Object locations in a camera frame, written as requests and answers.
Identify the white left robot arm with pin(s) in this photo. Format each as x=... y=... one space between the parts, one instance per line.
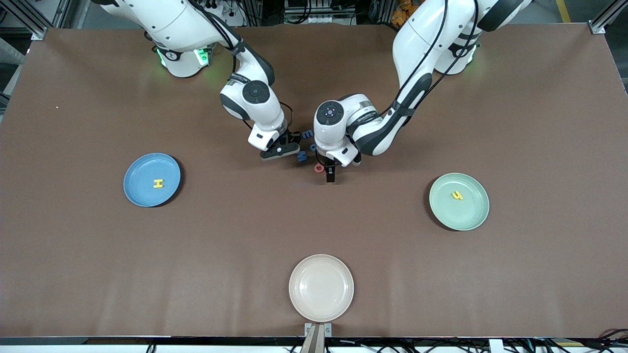
x=427 y=34

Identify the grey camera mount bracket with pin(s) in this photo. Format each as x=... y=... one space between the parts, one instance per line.
x=314 y=343

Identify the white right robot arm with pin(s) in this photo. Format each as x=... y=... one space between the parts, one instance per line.
x=162 y=19

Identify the aluminium frame profile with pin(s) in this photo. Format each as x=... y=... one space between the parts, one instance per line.
x=39 y=30
x=599 y=25

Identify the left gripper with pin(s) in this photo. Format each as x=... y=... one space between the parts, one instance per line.
x=329 y=171

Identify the blue plate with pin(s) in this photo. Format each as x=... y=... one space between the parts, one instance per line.
x=147 y=171

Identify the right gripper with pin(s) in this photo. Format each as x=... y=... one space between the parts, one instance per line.
x=293 y=138

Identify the white power strip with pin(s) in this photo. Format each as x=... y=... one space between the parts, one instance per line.
x=233 y=11

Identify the cream plate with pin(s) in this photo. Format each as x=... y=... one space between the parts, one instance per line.
x=321 y=288

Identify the green plate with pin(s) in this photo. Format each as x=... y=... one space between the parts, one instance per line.
x=466 y=211

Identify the orange mesh bag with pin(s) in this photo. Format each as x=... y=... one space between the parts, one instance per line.
x=403 y=7

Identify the blue foam letter M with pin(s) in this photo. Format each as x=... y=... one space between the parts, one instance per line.
x=302 y=157

